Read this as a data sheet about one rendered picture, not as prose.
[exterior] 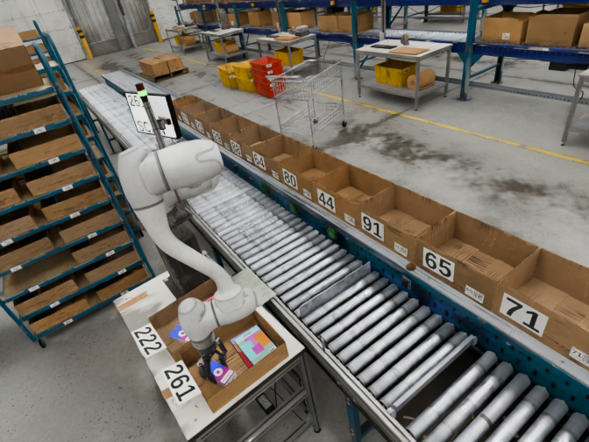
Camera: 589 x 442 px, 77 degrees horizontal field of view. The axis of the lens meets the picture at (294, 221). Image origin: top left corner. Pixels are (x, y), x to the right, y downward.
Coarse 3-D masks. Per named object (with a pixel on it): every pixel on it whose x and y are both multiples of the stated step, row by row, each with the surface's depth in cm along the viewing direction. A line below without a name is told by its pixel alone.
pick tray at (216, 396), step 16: (240, 320) 175; (256, 320) 181; (224, 336) 173; (272, 336) 170; (192, 352) 164; (272, 352) 154; (192, 368) 163; (240, 368) 160; (256, 368) 151; (272, 368) 158; (208, 384) 156; (240, 384) 149; (208, 400) 141; (224, 400) 147
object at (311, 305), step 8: (368, 264) 195; (352, 272) 190; (360, 272) 194; (368, 272) 198; (344, 280) 188; (352, 280) 192; (328, 288) 184; (336, 288) 187; (344, 288) 191; (320, 296) 182; (328, 296) 186; (304, 304) 178; (312, 304) 181; (320, 304) 185; (304, 312) 180
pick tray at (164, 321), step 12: (204, 288) 195; (216, 288) 201; (180, 300) 188; (204, 300) 197; (156, 312) 182; (168, 312) 186; (156, 324) 184; (168, 324) 186; (180, 324) 185; (168, 348) 174; (180, 348) 163
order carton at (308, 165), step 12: (300, 156) 261; (312, 156) 267; (324, 156) 255; (288, 168) 243; (300, 168) 266; (312, 168) 271; (324, 168) 261; (336, 168) 232; (300, 180) 236; (312, 180) 257; (300, 192) 244; (312, 192) 231
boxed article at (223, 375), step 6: (210, 366) 159; (216, 366) 159; (222, 366) 159; (216, 372) 157; (222, 372) 156; (228, 372) 156; (234, 372) 155; (216, 378) 154; (222, 378) 154; (228, 378) 153; (234, 378) 156; (222, 384) 152
